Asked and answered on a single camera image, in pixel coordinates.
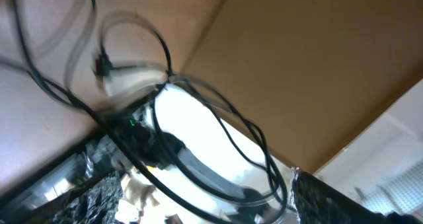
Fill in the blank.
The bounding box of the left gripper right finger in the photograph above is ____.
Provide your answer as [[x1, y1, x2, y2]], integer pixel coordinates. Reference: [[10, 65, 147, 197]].
[[291, 171, 422, 224]]

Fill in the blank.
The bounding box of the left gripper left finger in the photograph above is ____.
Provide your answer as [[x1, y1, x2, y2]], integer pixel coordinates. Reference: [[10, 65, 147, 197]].
[[49, 171, 123, 224]]

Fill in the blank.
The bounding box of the long black usb cable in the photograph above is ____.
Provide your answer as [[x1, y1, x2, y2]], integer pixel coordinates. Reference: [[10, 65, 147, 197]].
[[6, 0, 288, 224]]

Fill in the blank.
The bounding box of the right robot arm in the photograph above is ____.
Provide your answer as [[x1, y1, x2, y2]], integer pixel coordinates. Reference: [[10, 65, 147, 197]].
[[108, 92, 288, 223]]

